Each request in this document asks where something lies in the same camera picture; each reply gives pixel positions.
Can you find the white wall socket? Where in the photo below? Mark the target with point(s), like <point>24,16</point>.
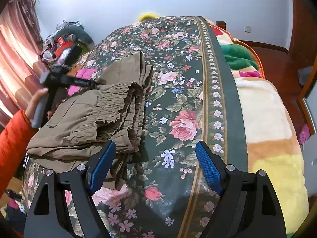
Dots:
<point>247,29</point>

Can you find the dark floral bedspread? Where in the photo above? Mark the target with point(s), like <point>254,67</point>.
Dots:
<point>192,97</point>

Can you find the olive khaki pants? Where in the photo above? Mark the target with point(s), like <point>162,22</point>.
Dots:
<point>80,127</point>

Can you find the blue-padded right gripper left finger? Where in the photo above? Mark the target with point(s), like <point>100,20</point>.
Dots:
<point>98,166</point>

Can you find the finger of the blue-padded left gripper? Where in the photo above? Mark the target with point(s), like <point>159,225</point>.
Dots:
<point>68,81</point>

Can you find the orange box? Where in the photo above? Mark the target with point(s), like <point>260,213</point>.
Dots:
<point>61,45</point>

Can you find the orange sleeve forearm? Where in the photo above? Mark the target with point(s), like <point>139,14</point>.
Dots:
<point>14,140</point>

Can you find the pink curtains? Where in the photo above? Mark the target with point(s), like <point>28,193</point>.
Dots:
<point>20,63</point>

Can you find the person's left hand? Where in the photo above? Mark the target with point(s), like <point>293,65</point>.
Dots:
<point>30,110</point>

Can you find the colourful fleece blanket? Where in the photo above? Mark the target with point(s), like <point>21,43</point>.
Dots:
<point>272,143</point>

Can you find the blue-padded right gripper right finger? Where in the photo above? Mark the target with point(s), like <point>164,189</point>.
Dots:
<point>212,167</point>

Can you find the yellow foam tube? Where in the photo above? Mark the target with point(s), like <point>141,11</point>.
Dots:
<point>147,16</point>

